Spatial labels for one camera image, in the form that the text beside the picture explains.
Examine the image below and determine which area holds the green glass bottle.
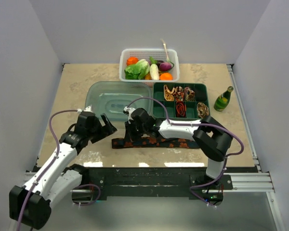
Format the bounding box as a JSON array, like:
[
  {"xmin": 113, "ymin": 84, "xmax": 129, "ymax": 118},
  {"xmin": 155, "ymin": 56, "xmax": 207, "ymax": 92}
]
[{"xmin": 214, "ymin": 86, "xmax": 234, "ymax": 111}]

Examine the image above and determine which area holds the dark red patterned rolled tie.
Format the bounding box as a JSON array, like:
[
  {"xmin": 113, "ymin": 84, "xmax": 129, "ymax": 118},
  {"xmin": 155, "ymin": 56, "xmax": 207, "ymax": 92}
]
[{"xmin": 174, "ymin": 86, "xmax": 184, "ymax": 102}]

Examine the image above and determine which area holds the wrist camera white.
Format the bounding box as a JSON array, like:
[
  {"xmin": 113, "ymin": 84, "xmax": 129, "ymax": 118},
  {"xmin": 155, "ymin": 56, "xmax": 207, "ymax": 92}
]
[
  {"xmin": 123, "ymin": 106, "xmax": 136, "ymax": 121},
  {"xmin": 77, "ymin": 105, "xmax": 93, "ymax": 114}
]

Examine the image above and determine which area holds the purple turnip toy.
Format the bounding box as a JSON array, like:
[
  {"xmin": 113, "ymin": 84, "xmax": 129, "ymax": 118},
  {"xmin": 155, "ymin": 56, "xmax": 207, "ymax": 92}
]
[{"xmin": 159, "ymin": 62, "xmax": 172, "ymax": 72}]

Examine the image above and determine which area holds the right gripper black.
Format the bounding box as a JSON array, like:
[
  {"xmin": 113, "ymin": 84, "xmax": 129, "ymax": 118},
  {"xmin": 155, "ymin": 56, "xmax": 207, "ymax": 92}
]
[{"xmin": 124, "ymin": 119, "xmax": 148, "ymax": 142}]

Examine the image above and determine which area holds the dark floral orange tie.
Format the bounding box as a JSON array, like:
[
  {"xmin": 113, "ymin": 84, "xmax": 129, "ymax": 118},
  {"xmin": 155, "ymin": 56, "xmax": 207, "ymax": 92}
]
[{"xmin": 112, "ymin": 137, "xmax": 200, "ymax": 149}]

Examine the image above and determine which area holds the white radish toy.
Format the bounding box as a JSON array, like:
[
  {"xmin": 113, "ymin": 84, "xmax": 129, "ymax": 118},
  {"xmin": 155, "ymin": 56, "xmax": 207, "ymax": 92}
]
[{"xmin": 149, "ymin": 64, "xmax": 159, "ymax": 80}]

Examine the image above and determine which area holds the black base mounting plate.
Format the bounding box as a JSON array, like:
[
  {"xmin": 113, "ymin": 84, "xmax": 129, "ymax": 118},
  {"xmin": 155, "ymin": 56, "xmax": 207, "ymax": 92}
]
[{"xmin": 67, "ymin": 165, "xmax": 259, "ymax": 202}]

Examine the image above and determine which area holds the yellow rolled tie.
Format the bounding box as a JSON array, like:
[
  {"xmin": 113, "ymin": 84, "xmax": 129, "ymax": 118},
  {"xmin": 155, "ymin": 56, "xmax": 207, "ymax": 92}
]
[{"xmin": 163, "ymin": 85, "xmax": 176, "ymax": 102}]

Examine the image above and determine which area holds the white green onion toy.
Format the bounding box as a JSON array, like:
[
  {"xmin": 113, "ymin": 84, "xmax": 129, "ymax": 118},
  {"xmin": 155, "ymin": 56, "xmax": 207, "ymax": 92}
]
[{"xmin": 160, "ymin": 38, "xmax": 170, "ymax": 62}]

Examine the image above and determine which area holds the green compartment organizer tray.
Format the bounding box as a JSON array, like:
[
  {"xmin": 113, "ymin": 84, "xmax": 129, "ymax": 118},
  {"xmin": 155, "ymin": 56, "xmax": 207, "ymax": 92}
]
[{"xmin": 152, "ymin": 82, "xmax": 210, "ymax": 120}]

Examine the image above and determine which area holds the white perforated basket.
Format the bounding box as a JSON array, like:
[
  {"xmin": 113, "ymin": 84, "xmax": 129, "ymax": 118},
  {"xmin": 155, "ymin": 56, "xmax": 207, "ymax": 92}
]
[{"xmin": 119, "ymin": 48, "xmax": 180, "ymax": 87}]

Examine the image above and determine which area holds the brown patterned rolled tie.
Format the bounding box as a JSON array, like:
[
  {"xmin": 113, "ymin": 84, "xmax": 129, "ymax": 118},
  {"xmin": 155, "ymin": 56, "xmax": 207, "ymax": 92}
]
[{"xmin": 197, "ymin": 102, "xmax": 210, "ymax": 118}]

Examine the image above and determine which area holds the purple gold rolled tie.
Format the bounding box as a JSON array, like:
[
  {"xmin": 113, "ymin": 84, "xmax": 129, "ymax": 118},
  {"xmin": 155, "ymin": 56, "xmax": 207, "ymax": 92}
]
[{"xmin": 184, "ymin": 87, "xmax": 195, "ymax": 102}]

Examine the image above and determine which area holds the clear teal plastic bin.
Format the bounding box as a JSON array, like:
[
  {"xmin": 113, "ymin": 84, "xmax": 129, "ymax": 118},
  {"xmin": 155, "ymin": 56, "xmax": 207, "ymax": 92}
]
[{"xmin": 85, "ymin": 81, "xmax": 152, "ymax": 121}]

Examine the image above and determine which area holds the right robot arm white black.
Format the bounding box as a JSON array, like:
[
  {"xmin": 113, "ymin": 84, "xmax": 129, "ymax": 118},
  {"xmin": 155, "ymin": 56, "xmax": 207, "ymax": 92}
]
[{"xmin": 123, "ymin": 106, "xmax": 233, "ymax": 189}]

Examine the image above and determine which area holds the red black rolled tie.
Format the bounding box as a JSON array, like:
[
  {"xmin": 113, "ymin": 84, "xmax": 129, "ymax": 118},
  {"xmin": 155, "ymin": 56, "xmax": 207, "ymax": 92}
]
[{"xmin": 175, "ymin": 101, "xmax": 186, "ymax": 118}]

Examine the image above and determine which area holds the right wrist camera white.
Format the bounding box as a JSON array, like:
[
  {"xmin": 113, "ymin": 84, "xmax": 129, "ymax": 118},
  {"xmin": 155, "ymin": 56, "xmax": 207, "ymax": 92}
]
[{"xmin": 123, "ymin": 106, "xmax": 136, "ymax": 121}]

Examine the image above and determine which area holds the orange fruit toy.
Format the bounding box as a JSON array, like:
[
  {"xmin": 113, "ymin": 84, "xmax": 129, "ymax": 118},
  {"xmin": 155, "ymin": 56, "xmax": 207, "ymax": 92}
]
[{"xmin": 159, "ymin": 73, "xmax": 173, "ymax": 81}]

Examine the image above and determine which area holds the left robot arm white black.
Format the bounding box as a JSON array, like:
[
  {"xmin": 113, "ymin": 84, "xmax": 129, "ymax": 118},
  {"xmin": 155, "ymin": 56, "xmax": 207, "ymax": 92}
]
[{"xmin": 9, "ymin": 108, "xmax": 117, "ymax": 230}]

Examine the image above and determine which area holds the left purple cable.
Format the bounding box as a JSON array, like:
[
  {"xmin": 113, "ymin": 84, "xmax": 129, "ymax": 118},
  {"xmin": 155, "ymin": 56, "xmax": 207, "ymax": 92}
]
[{"xmin": 15, "ymin": 109, "xmax": 82, "ymax": 231}]

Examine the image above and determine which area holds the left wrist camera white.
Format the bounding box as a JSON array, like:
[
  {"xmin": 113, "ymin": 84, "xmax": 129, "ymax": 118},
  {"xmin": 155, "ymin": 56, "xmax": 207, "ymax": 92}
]
[{"xmin": 77, "ymin": 105, "xmax": 93, "ymax": 114}]

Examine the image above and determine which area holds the green lettuce toy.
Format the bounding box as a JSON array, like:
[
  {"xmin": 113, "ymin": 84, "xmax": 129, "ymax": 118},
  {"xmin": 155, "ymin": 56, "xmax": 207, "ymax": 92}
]
[{"xmin": 124, "ymin": 59, "xmax": 150, "ymax": 80}]

